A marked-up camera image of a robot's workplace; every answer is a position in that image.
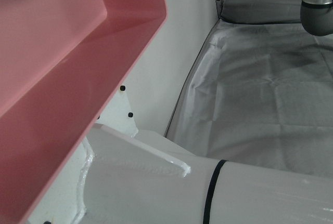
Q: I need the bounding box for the grey cloth backdrop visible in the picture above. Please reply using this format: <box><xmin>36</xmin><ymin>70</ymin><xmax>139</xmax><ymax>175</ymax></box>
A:
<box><xmin>165</xmin><ymin>0</ymin><xmax>333</xmax><ymax>180</ymax></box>

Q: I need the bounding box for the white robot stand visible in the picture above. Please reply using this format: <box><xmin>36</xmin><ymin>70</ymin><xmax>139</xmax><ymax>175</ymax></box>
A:
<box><xmin>25</xmin><ymin>88</ymin><xmax>333</xmax><ymax>224</ymax></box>

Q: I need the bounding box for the pink plastic basket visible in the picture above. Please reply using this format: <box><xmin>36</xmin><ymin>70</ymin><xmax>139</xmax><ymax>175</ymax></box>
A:
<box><xmin>0</xmin><ymin>0</ymin><xmax>168</xmax><ymax>224</ymax></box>

